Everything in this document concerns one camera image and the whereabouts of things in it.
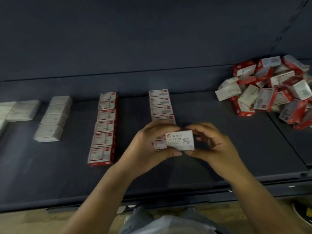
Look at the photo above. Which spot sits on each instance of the person's left forearm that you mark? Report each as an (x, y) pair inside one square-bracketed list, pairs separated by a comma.
[(100, 204)]

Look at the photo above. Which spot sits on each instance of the black shoe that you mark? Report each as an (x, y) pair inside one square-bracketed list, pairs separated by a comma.
[(303, 213)]

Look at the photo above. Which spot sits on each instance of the person's left hand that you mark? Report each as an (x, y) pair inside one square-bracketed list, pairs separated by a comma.
[(144, 153)]

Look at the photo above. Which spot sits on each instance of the dark metal shelf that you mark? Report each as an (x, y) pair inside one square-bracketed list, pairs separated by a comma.
[(122, 36)]

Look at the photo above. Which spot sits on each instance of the person's grey clothing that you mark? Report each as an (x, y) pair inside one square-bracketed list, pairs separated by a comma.
[(173, 224)]

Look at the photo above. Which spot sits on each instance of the grey slipper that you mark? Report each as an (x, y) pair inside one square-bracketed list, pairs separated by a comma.
[(122, 209)]

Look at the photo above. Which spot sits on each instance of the pile of red white boxes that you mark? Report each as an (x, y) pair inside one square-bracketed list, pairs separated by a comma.
[(273, 90)]

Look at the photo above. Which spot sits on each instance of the person's right hand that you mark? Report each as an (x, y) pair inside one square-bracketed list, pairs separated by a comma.
[(219, 151)]

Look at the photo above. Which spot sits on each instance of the person's right forearm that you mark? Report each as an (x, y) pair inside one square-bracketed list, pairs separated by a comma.
[(268, 204)]

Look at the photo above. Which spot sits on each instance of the small red white box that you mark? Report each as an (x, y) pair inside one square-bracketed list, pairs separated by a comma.
[(107, 104), (162, 110), (159, 93), (102, 139), (100, 154), (108, 96), (104, 126), (160, 101), (106, 115), (160, 144), (163, 118)]

